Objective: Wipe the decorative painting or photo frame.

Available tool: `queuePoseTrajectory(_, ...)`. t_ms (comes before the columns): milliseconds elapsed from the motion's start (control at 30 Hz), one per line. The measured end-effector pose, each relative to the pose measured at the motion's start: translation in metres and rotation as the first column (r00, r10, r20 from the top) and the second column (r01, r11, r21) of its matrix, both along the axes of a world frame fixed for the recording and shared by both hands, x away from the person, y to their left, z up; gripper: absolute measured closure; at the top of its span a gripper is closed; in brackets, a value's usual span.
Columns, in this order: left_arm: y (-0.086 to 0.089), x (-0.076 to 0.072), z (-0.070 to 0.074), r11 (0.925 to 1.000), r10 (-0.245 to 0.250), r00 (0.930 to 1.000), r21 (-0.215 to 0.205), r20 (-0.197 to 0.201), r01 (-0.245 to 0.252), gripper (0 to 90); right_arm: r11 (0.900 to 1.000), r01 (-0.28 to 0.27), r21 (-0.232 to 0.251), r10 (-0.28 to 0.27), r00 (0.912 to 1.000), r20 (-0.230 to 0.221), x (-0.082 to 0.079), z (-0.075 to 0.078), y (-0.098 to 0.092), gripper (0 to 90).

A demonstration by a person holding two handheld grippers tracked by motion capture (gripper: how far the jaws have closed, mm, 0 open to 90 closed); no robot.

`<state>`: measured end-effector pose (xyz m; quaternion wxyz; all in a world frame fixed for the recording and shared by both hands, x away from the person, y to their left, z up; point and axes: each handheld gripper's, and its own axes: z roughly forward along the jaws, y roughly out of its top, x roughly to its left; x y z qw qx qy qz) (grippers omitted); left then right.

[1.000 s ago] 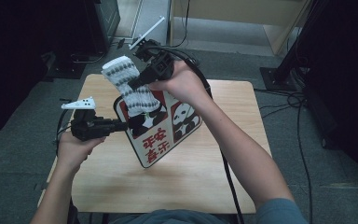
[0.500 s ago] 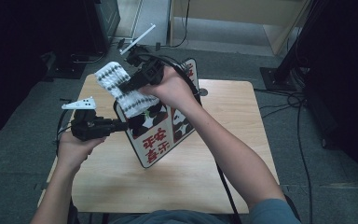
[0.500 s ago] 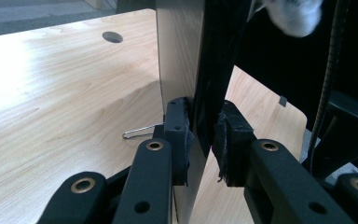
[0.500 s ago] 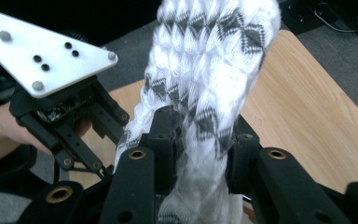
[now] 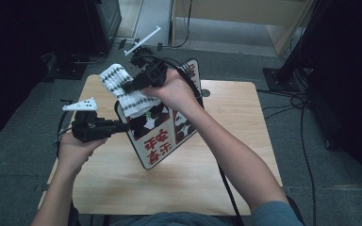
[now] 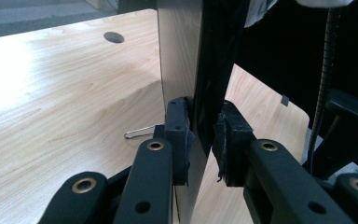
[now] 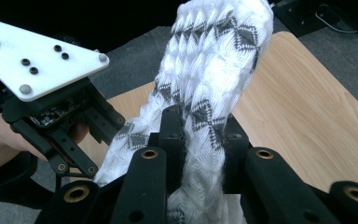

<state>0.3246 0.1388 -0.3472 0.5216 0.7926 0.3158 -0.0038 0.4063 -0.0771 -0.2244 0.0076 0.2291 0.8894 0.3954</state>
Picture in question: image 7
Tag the black chair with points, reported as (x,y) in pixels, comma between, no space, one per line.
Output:
(12,183)

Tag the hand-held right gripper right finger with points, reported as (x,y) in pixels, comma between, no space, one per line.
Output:
(236,155)

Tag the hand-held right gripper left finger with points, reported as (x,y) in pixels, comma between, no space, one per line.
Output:
(174,140)

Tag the white patterned cloth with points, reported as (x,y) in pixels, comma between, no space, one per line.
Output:
(211,62)

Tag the black stand base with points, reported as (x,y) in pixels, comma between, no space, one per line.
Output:
(298,15)

